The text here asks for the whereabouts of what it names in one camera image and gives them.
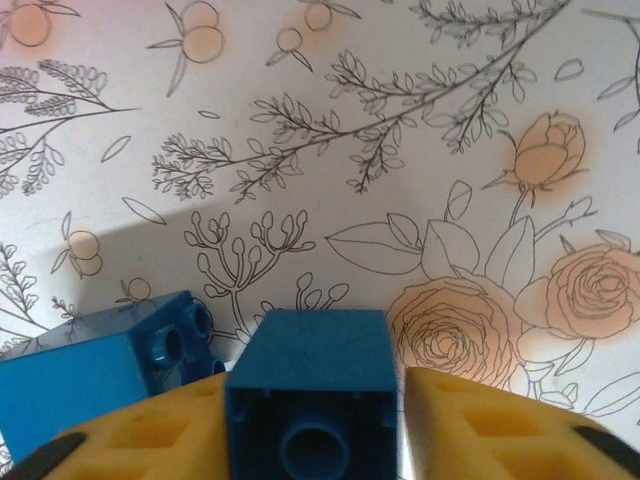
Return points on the floral patterned table cover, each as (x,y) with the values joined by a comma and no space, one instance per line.
(320,100)

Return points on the blue lego brick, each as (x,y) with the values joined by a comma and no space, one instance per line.
(310,360)
(75,370)

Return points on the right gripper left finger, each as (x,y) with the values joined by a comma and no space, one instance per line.
(150,440)

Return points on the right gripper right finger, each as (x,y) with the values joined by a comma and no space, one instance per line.
(500,435)

